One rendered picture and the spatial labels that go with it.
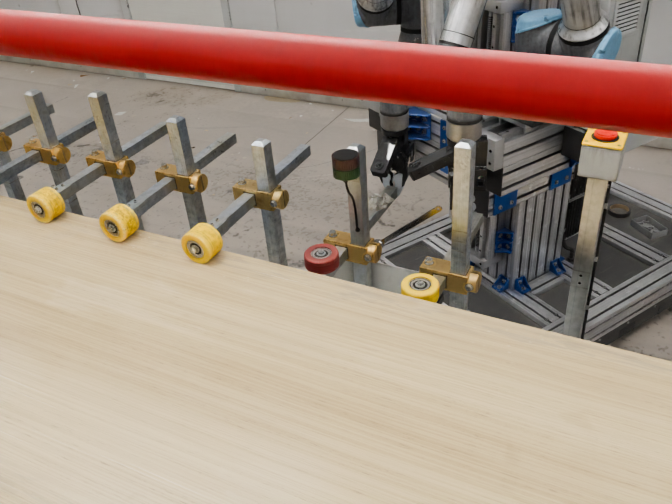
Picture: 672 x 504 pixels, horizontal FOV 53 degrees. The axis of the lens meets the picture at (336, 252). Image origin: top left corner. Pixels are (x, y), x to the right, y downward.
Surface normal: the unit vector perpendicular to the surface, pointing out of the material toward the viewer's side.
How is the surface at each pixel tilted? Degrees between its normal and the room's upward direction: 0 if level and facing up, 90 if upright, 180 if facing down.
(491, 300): 0
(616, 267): 0
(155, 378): 0
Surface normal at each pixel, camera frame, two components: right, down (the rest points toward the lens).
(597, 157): -0.45, 0.54
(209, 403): -0.07, -0.82
